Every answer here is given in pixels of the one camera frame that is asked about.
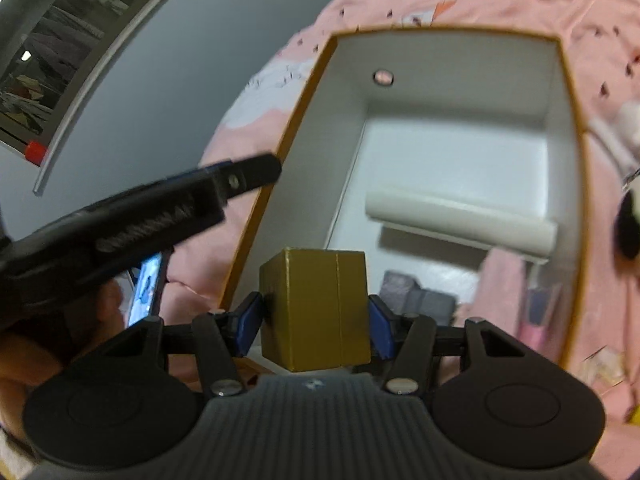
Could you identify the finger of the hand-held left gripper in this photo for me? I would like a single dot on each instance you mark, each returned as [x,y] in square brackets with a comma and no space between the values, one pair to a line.
[250,175]

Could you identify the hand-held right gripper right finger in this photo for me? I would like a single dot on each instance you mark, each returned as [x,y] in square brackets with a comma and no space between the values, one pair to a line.
[380,327]

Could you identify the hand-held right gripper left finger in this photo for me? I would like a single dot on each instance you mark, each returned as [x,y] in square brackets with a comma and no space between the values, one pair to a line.
[248,322]

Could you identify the dark grey box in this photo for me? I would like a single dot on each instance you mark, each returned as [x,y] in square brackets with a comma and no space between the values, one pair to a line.
[420,300]

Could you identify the orange cardboard box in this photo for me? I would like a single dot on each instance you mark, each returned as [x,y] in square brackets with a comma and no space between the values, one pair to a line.
[310,160]

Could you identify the gold cube box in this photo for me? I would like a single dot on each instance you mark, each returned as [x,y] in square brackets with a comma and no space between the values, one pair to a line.
[310,310]

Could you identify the pink pouch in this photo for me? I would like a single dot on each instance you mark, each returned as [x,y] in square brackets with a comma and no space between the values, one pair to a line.
[500,295]

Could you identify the long white box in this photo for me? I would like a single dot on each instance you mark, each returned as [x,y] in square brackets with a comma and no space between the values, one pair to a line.
[460,222]

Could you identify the smartphone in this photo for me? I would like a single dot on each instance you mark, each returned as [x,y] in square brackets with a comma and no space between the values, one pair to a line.
[145,290]

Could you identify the small red object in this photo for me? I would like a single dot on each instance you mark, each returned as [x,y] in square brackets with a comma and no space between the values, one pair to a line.
[35,152]

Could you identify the small yellow device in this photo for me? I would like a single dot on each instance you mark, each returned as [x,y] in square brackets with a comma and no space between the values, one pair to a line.
[635,415]

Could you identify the white plush toy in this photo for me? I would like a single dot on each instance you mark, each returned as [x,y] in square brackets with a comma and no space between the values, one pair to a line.
[627,220]

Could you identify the pink printed blanket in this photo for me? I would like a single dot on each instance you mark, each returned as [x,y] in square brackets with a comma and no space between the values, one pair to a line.
[600,35]

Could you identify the window with grey frame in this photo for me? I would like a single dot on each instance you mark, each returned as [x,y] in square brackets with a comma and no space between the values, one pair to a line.
[75,35]

